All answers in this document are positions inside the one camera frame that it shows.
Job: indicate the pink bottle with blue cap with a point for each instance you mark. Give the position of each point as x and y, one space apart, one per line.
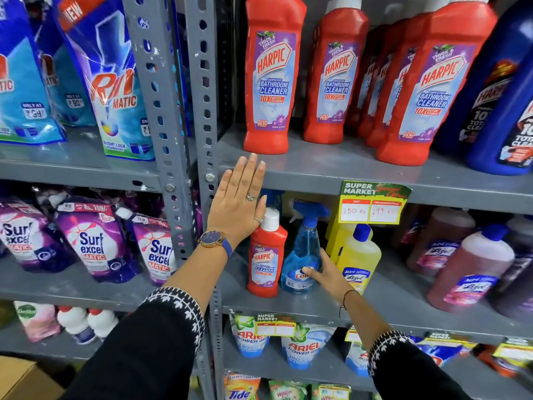
474 270

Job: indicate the person's right hand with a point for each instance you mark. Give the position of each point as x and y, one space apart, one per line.
331 279

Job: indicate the small red cleaner bottle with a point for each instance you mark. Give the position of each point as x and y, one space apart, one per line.
266 262

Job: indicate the purple detergent pouch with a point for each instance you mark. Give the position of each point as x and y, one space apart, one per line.
29 241
93 245
156 249

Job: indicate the blue refill pouch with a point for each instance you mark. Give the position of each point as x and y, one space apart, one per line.
437 349

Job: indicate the pink refill pouch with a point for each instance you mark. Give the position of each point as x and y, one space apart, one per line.
37 320

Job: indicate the person's left forearm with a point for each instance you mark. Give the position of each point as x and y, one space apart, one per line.
166 329

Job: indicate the orange detergent packet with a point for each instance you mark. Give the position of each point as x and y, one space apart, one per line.
242 389

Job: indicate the green and yellow price tag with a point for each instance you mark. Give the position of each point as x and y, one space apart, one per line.
372 204

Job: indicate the small yellow shelf price tag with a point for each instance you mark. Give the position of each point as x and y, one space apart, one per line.
352 335
275 327
449 340
514 349

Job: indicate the blue detergent pouch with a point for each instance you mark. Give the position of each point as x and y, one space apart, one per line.
21 87
62 87
112 91
183 79

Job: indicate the dark blue cleaner bottle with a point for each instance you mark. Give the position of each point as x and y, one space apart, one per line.
508 137
483 87

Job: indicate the yellow bottle with blue cap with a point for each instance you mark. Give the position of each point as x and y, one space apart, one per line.
335 239
361 254

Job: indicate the person's left thumb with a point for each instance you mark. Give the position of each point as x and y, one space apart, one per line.
261 210

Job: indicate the brown cardboard box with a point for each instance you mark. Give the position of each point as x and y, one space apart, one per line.
23 381

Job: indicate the white and green detergent pouch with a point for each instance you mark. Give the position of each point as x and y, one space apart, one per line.
247 341
306 347
357 358

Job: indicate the orange refill pouch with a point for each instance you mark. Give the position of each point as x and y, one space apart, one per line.
493 362

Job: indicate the person's right thumb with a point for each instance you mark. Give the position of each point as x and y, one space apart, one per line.
311 271

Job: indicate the white bottle with red cap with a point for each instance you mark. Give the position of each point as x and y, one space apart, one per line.
77 324
103 322

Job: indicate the blue glass cleaner spray bottle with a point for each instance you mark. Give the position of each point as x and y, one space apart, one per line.
303 245

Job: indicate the person's left middle finger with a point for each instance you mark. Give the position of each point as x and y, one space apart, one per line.
247 174

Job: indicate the blue and gold wristwatch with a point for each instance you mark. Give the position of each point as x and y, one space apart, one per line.
213 239

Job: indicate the grey metal shelf rack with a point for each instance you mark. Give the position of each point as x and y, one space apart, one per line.
166 120
333 170

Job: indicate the row of large red bottles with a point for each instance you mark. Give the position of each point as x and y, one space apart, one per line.
272 79

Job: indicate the purple liquid bottle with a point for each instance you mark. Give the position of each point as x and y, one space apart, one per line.
518 283

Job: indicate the person's right forearm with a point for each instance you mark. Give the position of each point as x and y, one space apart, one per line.
399 362

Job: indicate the person's left little finger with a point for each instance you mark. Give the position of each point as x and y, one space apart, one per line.
221 185

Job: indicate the person's left hand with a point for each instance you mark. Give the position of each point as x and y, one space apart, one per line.
233 208

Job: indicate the green packet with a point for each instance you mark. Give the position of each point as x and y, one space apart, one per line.
288 391
332 392

